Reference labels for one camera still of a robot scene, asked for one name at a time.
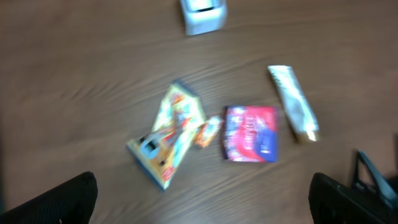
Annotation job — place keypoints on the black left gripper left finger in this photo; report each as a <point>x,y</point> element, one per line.
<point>70,202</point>

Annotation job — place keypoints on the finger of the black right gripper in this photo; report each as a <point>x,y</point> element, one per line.
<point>382,188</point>

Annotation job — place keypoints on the red purple Carefree pad pack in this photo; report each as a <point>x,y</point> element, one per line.
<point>250,134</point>

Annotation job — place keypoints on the small orange white box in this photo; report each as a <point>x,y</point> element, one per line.
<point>208,131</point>

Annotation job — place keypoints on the white barcode scanner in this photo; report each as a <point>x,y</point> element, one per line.
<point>203,16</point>

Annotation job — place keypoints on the yellow snack bag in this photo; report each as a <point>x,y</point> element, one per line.
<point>178,121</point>

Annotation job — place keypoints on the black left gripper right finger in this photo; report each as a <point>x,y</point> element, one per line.
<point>333,202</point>

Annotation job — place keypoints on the white tube with gold cap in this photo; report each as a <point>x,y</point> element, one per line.
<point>301,116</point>

